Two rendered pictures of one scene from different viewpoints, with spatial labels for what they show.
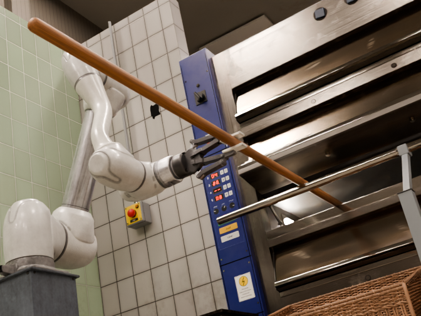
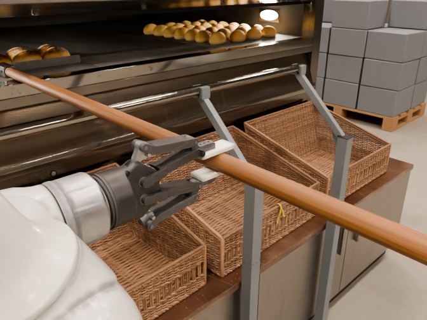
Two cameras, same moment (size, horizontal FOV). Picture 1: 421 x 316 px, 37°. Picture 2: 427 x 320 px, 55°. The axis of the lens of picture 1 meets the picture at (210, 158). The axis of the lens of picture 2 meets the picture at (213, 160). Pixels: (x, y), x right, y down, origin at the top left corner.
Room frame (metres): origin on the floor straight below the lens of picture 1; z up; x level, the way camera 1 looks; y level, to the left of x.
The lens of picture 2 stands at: (1.48, 0.48, 1.46)
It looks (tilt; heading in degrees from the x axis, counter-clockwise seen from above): 24 degrees down; 290
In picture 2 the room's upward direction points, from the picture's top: straight up
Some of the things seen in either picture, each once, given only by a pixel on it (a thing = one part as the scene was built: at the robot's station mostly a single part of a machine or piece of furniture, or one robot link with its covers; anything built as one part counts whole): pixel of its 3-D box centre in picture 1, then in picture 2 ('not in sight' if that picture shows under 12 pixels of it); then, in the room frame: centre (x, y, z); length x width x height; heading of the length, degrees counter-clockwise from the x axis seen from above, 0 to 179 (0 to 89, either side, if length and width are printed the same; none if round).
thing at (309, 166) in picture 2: not in sight; (317, 147); (1.63, -1.41, 0.72); 0.56 x 0.49 x 0.28; 63
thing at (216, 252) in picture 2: not in sight; (228, 188); (1.90, -0.86, 0.72); 0.56 x 0.49 x 0.28; 64
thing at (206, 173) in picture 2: (234, 148); (213, 171); (1.68, -0.07, 1.18); 0.07 x 0.03 x 0.01; 63
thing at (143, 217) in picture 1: (138, 215); not in sight; (2.79, 0.39, 1.46); 0.10 x 0.07 x 0.10; 63
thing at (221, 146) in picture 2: (232, 138); (213, 149); (1.68, -0.07, 1.21); 0.07 x 0.03 x 0.01; 63
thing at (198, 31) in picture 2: not in sight; (209, 30); (2.28, -1.68, 1.21); 0.61 x 0.48 x 0.06; 153
